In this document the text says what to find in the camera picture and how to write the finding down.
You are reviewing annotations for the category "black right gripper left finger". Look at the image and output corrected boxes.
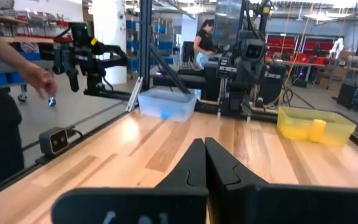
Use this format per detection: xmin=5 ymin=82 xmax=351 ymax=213
xmin=50 ymin=138 xmax=210 ymax=224

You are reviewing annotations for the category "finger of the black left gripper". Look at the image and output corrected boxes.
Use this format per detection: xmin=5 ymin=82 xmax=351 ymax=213
xmin=263 ymin=64 xmax=287 ymax=94
xmin=217 ymin=57 xmax=239 ymax=80

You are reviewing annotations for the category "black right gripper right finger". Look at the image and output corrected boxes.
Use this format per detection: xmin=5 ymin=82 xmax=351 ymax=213
xmin=204 ymin=137 xmax=358 ymax=224

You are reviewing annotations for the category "yellow wooden block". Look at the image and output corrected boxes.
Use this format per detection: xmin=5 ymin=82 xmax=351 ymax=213
xmin=280 ymin=124 xmax=310 ymax=141
xmin=310 ymin=119 xmax=327 ymax=143

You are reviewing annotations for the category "person's forearm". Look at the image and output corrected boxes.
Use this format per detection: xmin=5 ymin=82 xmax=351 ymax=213
xmin=0 ymin=12 xmax=35 ymax=77

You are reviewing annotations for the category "red tool cabinet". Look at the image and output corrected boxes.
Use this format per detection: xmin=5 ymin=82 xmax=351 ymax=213
xmin=300 ymin=36 xmax=338 ymax=65
xmin=266 ymin=34 xmax=298 ymax=62

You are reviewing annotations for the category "black office chair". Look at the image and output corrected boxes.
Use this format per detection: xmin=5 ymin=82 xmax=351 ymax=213
xmin=181 ymin=40 xmax=195 ymax=63

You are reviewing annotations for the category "black desk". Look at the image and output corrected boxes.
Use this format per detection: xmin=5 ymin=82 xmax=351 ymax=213
xmin=152 ymin=60 xmax=222 ymax=102

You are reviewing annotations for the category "cardboard box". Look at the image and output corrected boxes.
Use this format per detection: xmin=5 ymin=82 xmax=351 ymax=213
xmin=318 ymin=67 xmax=347 ymax=91

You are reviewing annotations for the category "blue bin shelving rack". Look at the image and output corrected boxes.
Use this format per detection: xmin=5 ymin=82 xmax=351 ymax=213
xmin=126 ymin=17 xmax=183 ymax=78

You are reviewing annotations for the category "black computer with blue light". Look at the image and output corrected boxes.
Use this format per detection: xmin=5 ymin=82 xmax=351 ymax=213
xmin=336 ymin=83 xmax=358 ymax=110

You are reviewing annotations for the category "clear plastic bin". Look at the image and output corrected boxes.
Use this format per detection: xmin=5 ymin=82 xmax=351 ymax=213
xmin=137 ymin=89 xmax=198 ymax=123

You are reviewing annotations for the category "yellow plastic bin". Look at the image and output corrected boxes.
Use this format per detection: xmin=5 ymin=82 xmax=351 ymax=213
xmin=277 ymin=106 xmax=357 ymax=147

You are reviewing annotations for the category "silver aluminium bar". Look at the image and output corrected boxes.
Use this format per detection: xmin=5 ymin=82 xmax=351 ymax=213
xmin=126 ymin=76 xmax=144 ymax=113

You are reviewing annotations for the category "white pillar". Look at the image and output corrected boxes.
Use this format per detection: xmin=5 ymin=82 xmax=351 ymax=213
xmin=91 ymin=0 xmax=127 ymax=85

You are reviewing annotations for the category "black articulated device yellow tag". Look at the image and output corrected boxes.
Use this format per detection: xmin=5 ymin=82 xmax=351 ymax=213
xmin=52 ymin=21 xmax=133 ymax=101

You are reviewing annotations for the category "person's hand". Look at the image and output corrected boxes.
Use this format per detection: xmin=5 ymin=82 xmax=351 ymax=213
xmin=19 ymin=63 xmax=58 ymax=100

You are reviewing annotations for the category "blue cart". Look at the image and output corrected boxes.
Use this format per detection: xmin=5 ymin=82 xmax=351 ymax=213
xmin=0 ymin=51 xmax=57 ymax=108

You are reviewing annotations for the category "black cable loop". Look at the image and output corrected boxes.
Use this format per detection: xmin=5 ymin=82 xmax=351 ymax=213
xmin=280 ymin=83 xmax=295 ymax=107

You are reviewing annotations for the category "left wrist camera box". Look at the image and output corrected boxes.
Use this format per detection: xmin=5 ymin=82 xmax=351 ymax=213
xmin=240 ymin=37 xmax=267 ymax=62

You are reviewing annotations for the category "yellow cable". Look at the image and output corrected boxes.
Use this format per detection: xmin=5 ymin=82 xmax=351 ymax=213
xmin=267 ymin=12 xmax=312 ymax=106

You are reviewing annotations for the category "grey table-level camera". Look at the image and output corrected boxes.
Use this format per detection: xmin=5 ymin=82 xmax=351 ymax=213
xmin=38 ymin=126 xmax=70 ymax=157

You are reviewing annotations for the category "wooden wall shelf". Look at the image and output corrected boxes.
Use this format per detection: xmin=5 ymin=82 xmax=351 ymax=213
xmin=0 ymin=12 xmax=74 ymax=44

